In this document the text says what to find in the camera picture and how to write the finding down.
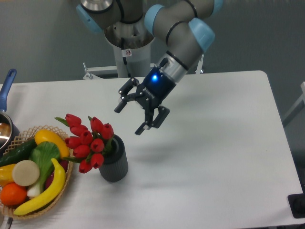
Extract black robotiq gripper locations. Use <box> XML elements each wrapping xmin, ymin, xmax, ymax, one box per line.
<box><xmin>114</xmin><ymin>67</ymin><xmax>176</xmax><ymax>135</ymax></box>

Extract red tulip bouquet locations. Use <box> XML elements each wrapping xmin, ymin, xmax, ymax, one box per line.
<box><xmin>55</xmin><ymin>114</ymin><xmax>115</xmax><ymax>174</ymax></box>

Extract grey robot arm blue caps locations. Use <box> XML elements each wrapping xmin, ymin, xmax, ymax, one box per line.
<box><xmin>76</xmin><ymin>0</ymin><xmax>223</xmax><ymax>135</ymax></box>

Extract dark grey ribbed vase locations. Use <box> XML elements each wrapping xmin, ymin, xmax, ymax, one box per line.
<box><xmin>99</xmin><ymin>135</ymin><xmax>129</xmax><ymax>182</ymax></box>

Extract dark red vegetable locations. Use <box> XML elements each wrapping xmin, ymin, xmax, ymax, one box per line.
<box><xmin>44</xmin><ymin>160</ymin><xmax>69</xmax><ymax>189</ymax></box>

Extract green bok choy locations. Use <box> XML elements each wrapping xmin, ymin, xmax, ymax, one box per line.
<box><xmin>27</xmin><ymin>142</ymin><xmax>60</xmax><ymax>198</ymax></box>

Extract yellow banana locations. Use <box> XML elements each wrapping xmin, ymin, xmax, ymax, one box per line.
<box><xmin>13</xmin><ymin>158</ymin><xmax>66</xmax><ymax>216</ymax></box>

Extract woven wicker basket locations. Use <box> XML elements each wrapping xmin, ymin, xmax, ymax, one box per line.
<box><xmin>0</xmin><ymin>125</ymin><xmax>73</xmax><ymax>220</ymax></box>

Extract green cucumber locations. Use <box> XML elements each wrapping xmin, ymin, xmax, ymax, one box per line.
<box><xmin>0</xmin><ymin>139</ymin><xmax>37</xmax><ymax>167</ymax></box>

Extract beige round disc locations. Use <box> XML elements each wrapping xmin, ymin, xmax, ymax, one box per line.
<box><xmin>12</xmin><ymin>160</ymin><xmax>40</xmax><ymax>187</ymax></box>

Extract yellow bell pepper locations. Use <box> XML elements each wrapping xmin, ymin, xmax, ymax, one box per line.
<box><xmin>0</xmin><ymin>164</ymin><xmax>16</xmax><ymax>187</ymax></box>

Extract orange fruit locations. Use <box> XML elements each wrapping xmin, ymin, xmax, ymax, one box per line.
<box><xmin>0</xmin><ymin>183</ymin><xmax>27</xmax><ymax>206</ymax></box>

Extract black device at table edge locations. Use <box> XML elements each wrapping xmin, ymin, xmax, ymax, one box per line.
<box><xmin>287</xmin><ymin>193</ymin><xmax>305</xmax><ymax>219</ymax></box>

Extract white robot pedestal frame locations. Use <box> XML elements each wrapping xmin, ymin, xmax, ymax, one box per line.
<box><xmin>82</xmin><ymin>45</ymin><xmax>205</xmax><ymax>81</ymax></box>

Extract blue handled saucepan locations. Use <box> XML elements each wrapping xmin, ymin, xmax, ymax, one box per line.
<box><xmin>0</xmin><ymin>69</ymin><xmax>20</xmax><ymax>157</ymax></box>

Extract white frame at right edge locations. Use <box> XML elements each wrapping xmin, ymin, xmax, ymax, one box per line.
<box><xmin>282</xmin><ymin>82</ymin><xmax>305</xmax><ymax>128</ymax></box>

